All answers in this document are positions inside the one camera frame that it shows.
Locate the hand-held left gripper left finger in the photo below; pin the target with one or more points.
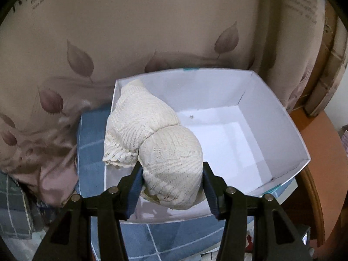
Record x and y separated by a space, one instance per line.
133 193

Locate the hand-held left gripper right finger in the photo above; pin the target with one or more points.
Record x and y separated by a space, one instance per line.
210 190

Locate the white cardboard box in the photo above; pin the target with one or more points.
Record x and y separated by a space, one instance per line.
231 141

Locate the blue checked cloth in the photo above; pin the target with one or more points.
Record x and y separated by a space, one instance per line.
168 239

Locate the stack of papers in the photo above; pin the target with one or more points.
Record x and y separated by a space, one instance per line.
344 141

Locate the beige leaf-print curtain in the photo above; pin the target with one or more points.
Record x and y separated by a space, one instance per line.
136 32

